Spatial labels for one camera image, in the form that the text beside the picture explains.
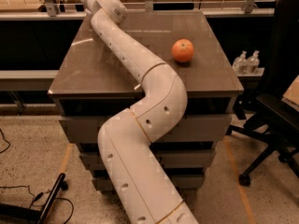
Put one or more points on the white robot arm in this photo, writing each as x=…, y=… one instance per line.
x=146, y=192

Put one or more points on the grey drawer cabinet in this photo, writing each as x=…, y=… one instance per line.
x=93, y=82

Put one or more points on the orange fruit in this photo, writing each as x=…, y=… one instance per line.
x=182, y=50

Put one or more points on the top grey drawer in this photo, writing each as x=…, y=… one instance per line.
x=196, y=128

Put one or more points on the clear pump bottle left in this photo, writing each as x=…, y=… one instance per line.
x=239, y=63

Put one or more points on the clear pump bottle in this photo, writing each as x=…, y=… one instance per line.
x=253, y=62
x=239, y=63

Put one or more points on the clear pump bottle right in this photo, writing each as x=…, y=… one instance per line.
x=253, y=62

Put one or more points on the black office chair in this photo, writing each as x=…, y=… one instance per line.
x=274, y=122

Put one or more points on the metal railing frame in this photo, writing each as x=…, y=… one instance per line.
x=249, y=0

